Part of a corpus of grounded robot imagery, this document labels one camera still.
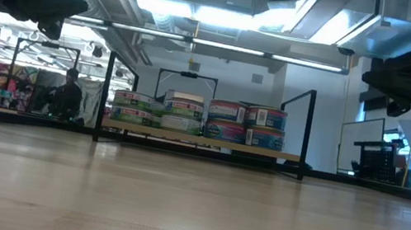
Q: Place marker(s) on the ceiling light panel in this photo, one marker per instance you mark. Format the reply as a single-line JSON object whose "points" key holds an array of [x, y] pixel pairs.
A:
{"points": [[205, 14]]}

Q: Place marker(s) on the black metal rig frame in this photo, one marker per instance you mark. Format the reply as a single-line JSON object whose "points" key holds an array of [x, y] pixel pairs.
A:
{"points": [[20, 121]]}

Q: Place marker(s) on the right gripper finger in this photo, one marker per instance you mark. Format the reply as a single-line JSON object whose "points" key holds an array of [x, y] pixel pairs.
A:
{"points": [[381, 79]]}

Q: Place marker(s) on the person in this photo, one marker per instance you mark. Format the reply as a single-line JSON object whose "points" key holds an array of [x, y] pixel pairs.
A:
{"points": [[66, 98]]}

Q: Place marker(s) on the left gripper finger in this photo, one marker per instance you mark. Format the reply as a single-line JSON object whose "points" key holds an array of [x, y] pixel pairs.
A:
{"points": [[69, 6]]}

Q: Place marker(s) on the small grey wall vent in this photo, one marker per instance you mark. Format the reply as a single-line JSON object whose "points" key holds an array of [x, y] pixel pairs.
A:
{"points": [[257, 78], [194, 66]]}

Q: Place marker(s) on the white rectangular object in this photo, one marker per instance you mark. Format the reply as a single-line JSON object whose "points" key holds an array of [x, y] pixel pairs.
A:
{"points": [[185, 95]]}

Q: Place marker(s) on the rectangular silver duct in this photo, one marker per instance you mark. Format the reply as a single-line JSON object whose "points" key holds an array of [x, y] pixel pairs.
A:
{"points": [[323, 13]]}

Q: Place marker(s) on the white board black frame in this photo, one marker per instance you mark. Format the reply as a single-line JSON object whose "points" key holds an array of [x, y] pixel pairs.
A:
{"points": [[359, 145]]}

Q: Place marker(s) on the black equipment box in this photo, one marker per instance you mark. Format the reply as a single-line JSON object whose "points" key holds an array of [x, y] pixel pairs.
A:
{"points": [[379, 161]]}

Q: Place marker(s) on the long tube light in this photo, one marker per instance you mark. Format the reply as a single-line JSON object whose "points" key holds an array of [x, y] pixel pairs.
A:
{"points": [[227, 47], [306, 63], [148, 31]]}

